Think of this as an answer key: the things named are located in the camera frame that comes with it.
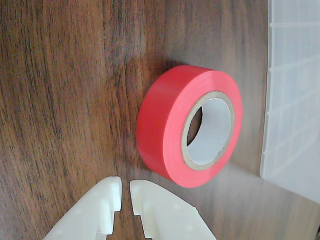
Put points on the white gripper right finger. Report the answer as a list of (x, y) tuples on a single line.
[(170, 215)]

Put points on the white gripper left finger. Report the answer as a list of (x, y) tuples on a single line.
[(95, 212)]

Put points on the red tape roll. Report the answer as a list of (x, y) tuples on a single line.
[(157, 130)]

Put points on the clear plastic storage box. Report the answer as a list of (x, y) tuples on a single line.
[(295, 100)]

